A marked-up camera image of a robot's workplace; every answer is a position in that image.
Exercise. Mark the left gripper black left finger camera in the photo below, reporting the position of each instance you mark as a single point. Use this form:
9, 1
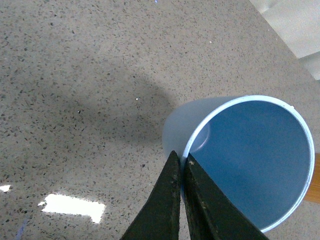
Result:
159, 218

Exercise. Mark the white pleated curtain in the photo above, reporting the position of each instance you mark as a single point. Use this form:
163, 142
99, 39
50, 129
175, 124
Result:
297, 22

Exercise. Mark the orange bamboo holder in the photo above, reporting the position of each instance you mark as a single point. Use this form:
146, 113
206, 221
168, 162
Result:
313, 192

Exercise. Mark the blue plastic cup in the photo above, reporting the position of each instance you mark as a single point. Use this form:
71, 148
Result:
256, 148

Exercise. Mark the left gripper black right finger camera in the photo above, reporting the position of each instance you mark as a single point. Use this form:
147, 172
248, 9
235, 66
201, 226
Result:
210, 214

